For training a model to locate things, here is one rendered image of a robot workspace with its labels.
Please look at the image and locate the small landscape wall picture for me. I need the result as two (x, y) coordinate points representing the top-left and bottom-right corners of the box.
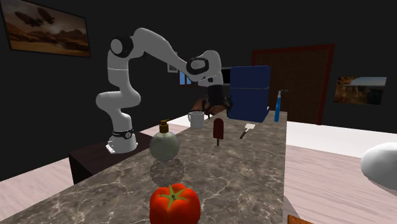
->
(333, 76), (388, 106)

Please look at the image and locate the small grey wall picture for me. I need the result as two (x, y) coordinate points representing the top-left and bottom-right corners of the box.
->
(167, 51), (179, 73)

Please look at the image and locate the brown door with red frame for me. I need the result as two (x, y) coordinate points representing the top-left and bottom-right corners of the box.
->
(251, 43), (336, 126)

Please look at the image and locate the blue window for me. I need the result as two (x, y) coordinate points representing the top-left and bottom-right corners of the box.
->
(179, 70), (193, 87)

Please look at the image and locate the large brown landscape wall picture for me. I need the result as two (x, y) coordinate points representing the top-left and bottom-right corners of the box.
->
(0, 0), (92, 59)

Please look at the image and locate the orange-brown block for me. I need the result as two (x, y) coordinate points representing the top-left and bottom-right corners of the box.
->
(287, 214), (315, 224)

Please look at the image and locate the dark red ice lolly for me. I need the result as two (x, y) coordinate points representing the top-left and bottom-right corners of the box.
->
(212, 118), (225, 147)

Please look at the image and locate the dark robot stand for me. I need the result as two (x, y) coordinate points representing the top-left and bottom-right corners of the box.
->
(68, 131), (153, 185)

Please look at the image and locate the dark blue box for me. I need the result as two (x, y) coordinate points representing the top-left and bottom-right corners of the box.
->
(227, 65), (272, 124)

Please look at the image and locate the blue pen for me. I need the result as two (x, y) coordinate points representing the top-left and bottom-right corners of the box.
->
(274, 89), (283, 123)

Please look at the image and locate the white rounded object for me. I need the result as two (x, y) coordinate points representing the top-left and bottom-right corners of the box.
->
(360, 142), (397, 197)

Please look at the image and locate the white spatula with black handle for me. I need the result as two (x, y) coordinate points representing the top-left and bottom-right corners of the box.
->
(239, 123), (256, 140)

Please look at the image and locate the red tomato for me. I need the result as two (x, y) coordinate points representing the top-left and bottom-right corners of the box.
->
(149, 183), (202, 224)

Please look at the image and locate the round glass soap dispenser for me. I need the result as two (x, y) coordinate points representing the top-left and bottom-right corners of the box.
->
(149, 118), (181, 162)

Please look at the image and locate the white mug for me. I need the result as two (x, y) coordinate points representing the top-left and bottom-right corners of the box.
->
(187, 111), (205, 129)

